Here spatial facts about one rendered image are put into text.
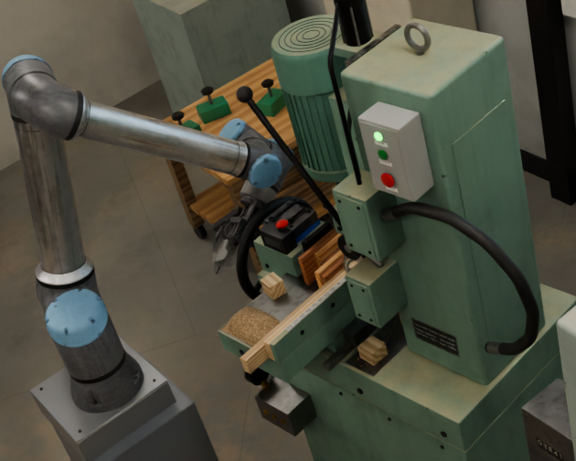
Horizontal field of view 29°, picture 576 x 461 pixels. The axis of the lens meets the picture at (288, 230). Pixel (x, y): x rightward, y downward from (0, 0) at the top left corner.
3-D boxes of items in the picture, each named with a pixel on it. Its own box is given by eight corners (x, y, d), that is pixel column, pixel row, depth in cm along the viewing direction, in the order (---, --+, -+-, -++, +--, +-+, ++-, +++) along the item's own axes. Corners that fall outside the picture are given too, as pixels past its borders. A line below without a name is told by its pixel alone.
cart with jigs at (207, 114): (315, 160, 468) (278, 25, 431) (402, 209, 426) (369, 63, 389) (186, 240, 445) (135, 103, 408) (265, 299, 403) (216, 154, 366)
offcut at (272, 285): (287, 292, 259) (282, 279, 257) (273, 300, 258) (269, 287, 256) (277, 284, 263) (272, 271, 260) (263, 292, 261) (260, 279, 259)
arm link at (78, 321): (73, 389, 277) (48, 337, 267) (59, 349, 290) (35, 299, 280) (131, 363, 279) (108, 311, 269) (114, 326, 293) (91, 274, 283)
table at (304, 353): (363, 196, 293) (358, 177, 289) (455, 229, 272) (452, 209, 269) (197, 336, 264) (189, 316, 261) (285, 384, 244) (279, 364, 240)
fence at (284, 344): (446, 208, 270) (442, 189, 267) (452, 209, 269) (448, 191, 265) (274, 361, 242) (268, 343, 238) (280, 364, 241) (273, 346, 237)
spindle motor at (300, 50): (341, 130, 253) (309, 7, 235) (400, 148, 241) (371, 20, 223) (288, 172, 245) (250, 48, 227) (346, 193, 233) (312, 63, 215)
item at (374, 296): (383, 293, 241) (372, 250, 235) (408, 303, 237) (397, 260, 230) (354, 318, 237) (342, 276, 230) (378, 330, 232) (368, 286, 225)
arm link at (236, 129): (247, 127, 280) (280, 152, 287) (232, 109, 289) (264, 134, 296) (223, 155, 281) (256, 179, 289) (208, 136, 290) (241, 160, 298)
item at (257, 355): (435, 201, 273) (432, 188, 271) (442, 204, 272) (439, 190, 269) (244, 370, 242) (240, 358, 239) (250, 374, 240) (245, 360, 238)
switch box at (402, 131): (394, 171, 213) (378, 100, 203) (435, 185, 206) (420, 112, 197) (373, 188, 210) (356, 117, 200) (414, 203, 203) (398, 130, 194)
